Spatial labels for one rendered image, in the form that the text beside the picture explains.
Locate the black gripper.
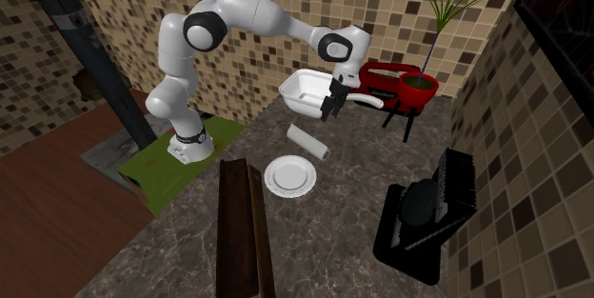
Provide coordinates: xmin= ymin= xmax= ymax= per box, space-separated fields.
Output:
xmin=320 ymin=79 xmax=352 ymax=123

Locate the white paper towel roll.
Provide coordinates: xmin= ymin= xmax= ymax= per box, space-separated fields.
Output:
xmin=286 ymin=123 xmax=331 ymax=162

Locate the red toaster with black legs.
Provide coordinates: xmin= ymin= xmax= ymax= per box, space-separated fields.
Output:
xmin=348 ymin=60 xmax=424 ymax=144

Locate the white round plate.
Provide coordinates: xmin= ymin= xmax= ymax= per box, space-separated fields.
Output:
xmin=264 ymin=154 xmax=318 ymax=199

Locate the red pot with green plant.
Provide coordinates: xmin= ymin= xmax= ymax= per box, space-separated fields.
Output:
xmin=399 ymin=0 xmax=491 ymax=115

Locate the black coffee machine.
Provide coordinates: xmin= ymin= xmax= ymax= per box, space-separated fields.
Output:
xmin=372 ymin=147 xmax=478 ymax=287

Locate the dark brown wooden tray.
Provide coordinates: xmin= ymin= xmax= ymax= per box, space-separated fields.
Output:
xmin=214 ymin=158 xmax=277 ymax=298

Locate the green robot stand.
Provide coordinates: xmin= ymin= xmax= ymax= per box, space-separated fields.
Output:
xmin=116 ymin=115 xmax=248 ymax=218

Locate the dark framed window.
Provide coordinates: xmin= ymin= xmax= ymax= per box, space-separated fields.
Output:
xmin=512 ymin=0 xmax=594 ymax=129

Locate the dark grey floor pole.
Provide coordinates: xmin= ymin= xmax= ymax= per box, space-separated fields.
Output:
xmin=25 ymin=0 xmax=159 ymax=151

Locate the white saucepan with handle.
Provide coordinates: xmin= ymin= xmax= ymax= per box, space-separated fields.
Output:
xmin=278 ymin=68 xmax=386 ymax=120

